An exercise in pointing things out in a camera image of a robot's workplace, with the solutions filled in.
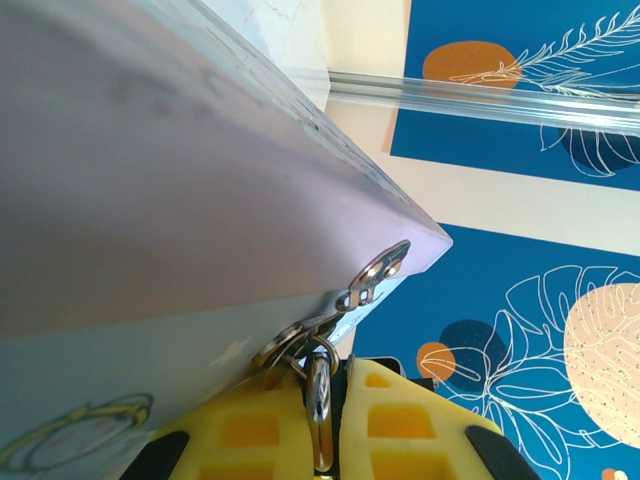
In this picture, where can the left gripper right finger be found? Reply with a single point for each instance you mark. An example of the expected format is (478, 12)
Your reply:
(400, 430)

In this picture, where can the aluminium frame post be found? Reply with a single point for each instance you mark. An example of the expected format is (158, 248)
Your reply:
(450, 95)

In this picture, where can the cartoon print tin box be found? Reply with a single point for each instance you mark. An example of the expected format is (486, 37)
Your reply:
(175, 200)

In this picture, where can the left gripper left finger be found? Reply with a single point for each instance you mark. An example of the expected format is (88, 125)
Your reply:
(240, 435)

